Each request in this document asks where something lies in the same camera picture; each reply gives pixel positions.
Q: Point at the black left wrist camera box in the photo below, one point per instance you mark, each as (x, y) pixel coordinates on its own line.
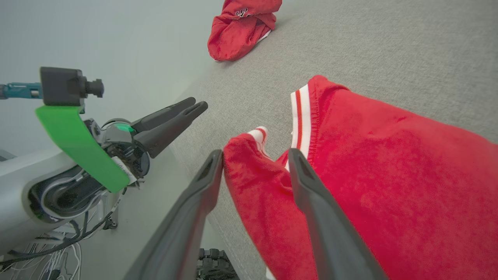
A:
(60, 85)

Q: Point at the black ribbed base part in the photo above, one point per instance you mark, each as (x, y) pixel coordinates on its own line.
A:
(216, 266)

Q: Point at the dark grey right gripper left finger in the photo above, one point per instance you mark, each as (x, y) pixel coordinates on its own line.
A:
(186, 233)

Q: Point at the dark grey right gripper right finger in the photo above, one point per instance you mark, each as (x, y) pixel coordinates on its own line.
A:
(330, 241)

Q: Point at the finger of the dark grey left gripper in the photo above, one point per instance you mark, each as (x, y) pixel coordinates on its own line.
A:
(171, 128)
(163, 114)

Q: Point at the grey fabric sofa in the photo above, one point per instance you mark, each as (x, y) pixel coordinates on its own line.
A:
(389, 50)

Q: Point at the red number 23 jersey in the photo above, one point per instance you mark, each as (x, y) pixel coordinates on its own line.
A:
(389, 175)

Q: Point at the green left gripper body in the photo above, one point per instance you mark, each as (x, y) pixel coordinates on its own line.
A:
(74, 140)

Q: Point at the red shorts white trim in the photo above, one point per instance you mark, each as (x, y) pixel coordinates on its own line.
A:
(237, 35)

